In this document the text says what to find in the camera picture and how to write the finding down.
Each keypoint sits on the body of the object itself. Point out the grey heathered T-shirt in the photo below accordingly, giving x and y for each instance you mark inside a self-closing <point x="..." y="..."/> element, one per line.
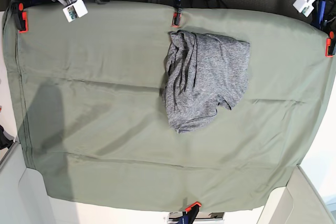
<point x="203" y="72"/>

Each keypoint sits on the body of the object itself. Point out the orange black clamp top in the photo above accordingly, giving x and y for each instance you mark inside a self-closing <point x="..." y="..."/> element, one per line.
<point x="177" y="14"/>

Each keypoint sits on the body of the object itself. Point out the orange black clamp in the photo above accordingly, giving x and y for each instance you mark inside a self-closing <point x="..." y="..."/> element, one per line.
<point x="190" y="213"/>
<point x="20" y="17"/>
<point x="177" y="14"/>
<point x="330" y="45"/>

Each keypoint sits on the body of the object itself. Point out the orange black clamp left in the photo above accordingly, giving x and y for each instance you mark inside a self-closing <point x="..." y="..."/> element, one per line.
<point x="20" y="17"/>

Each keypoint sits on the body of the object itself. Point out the green table cloth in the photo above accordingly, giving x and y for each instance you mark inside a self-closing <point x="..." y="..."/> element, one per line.
<point x="87" y="102"/>

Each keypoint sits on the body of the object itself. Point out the orange black clamp right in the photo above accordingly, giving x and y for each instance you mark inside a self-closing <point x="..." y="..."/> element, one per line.
<point x="330" y="45"/>

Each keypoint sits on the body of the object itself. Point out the orange black clamp bottom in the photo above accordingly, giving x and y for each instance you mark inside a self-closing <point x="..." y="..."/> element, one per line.
<point x="190" y="213"/>

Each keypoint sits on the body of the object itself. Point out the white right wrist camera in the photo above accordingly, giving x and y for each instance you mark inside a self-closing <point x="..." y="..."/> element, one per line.
<point x="75" y="10"/>

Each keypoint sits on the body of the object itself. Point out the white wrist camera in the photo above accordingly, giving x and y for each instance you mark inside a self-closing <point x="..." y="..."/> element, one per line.
<point x="304" y="7"/>
<point x="75" y="10"/>

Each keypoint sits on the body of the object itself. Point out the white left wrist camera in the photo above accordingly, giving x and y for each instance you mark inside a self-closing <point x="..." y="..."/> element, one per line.
<point x="304" y="7"/>

